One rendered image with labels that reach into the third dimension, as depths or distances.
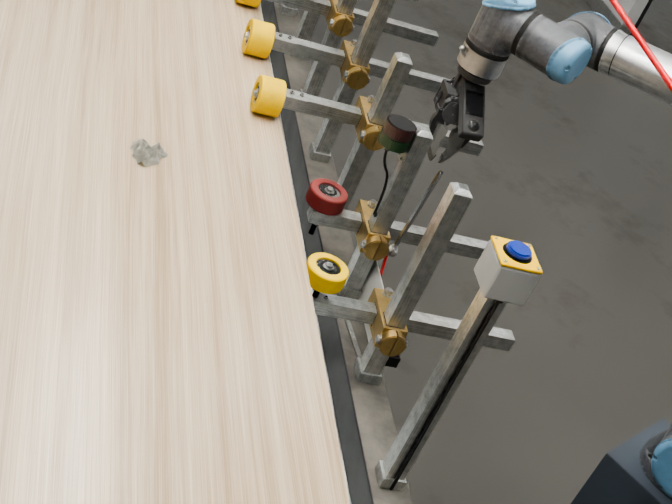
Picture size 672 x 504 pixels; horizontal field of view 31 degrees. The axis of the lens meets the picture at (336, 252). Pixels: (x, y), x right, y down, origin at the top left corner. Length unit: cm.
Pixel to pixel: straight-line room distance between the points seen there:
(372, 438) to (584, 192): 289
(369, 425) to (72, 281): 62
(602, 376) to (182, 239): 214
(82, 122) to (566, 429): 191
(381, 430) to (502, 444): 130
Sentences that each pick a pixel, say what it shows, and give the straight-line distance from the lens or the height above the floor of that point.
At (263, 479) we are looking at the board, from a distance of 173.
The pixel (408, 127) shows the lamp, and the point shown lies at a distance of 224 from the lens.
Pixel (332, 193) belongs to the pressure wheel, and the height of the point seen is 91.
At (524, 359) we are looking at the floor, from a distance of 382.
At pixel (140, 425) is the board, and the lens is 173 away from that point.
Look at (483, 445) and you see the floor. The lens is 343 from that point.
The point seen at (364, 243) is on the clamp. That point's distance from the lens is 236.
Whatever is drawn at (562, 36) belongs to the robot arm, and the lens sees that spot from 225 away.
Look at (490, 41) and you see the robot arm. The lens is 228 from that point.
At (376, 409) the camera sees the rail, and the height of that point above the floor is 70.
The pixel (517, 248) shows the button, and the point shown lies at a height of 123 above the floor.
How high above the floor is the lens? 211
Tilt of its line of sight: 33 degrees down
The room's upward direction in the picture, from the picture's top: 25 degrees clockwise
